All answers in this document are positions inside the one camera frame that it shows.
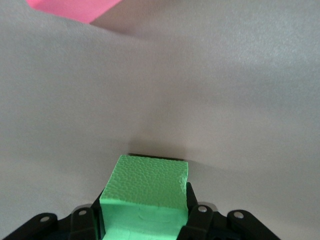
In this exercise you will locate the brown table cover sheet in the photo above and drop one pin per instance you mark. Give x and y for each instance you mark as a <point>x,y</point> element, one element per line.
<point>160,87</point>

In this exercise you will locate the pink foam block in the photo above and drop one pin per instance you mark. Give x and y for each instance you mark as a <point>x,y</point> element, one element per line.
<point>80,8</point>

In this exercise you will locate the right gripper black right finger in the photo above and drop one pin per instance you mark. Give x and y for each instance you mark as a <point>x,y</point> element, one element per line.
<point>200,222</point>

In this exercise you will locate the green foam block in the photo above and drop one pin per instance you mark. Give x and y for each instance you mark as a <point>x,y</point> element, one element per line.
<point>145,190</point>

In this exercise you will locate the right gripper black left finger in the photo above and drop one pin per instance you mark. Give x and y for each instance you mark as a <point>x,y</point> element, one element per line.
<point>80,225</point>

